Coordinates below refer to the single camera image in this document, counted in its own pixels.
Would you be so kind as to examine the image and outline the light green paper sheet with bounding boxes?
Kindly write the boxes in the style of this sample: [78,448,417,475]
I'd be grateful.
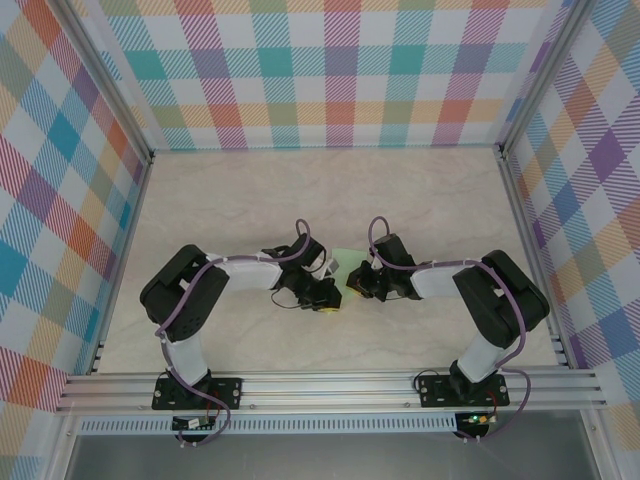
[329,247,367,302]

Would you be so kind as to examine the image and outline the small electronics board with LED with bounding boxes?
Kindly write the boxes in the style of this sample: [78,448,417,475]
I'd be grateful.
[462,411,500,429]

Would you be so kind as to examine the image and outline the small black electronics board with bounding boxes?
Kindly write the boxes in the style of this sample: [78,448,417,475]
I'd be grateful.
[171,416,217,432]

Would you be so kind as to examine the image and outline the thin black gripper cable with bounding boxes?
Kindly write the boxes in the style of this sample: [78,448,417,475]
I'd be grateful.
[269,291,304,313]

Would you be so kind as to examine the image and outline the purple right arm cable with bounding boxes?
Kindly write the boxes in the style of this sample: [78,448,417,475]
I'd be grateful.
[367,214,532,446]

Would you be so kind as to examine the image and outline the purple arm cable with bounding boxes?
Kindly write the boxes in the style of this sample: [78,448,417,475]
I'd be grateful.
[157,217,312,448]
[367,214,532,446]

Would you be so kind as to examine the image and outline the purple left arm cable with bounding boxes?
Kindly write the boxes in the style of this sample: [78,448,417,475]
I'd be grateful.
[157,217,312,448]

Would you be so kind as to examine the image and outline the long aluminium mounting rail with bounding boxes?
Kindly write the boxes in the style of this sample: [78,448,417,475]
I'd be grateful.
[54,368,610,415]

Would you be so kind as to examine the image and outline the thin black wire loop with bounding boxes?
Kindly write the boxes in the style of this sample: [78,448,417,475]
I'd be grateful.
[413,360,454,396]

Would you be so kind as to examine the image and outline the slotted grey cable duct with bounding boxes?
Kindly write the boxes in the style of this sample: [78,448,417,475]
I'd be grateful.
[78,414,501,435]

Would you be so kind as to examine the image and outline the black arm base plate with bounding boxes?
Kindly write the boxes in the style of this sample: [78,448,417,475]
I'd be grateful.
[417,375,511,409]
[152,377,244,412]

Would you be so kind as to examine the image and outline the aluminium table edge rail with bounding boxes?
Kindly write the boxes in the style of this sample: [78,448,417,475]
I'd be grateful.
[498,149,572,370]
[85,152,156,376]

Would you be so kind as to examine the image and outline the aluminium frame post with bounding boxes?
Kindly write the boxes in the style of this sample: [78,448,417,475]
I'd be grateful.
[49,0,155,166]
[498,0,594,161]

